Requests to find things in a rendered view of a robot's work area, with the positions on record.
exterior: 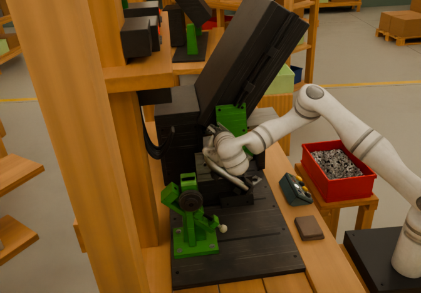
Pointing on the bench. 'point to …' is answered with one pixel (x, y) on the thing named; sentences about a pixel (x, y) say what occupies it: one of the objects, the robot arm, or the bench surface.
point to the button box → (294, 200)
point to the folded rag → (309, 228)
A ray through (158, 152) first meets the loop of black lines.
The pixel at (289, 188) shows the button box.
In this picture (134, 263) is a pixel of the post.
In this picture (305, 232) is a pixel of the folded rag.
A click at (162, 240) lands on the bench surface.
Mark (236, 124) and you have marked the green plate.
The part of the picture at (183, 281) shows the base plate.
